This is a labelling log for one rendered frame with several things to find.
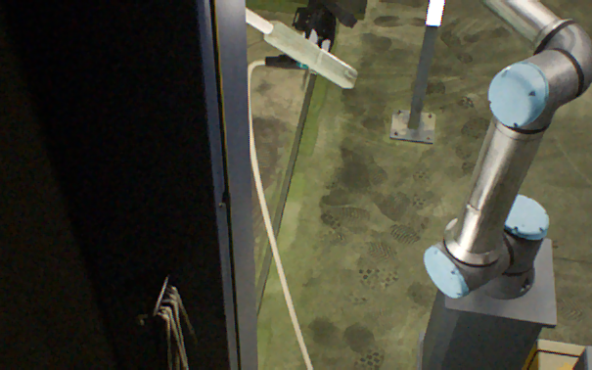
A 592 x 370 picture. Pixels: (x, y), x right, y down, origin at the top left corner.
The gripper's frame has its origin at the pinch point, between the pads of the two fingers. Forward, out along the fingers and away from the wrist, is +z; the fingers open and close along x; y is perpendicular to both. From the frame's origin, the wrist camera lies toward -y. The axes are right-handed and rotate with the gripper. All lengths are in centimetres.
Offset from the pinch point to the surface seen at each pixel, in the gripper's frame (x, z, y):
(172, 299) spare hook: 65, 56, -55
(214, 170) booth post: 74, 40, -65
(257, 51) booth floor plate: -116, -49, 157
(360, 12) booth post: -160, -91, 138
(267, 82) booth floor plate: -113, -32, 139
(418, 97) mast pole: -138, -39, 68
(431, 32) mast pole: -114, -59, 53
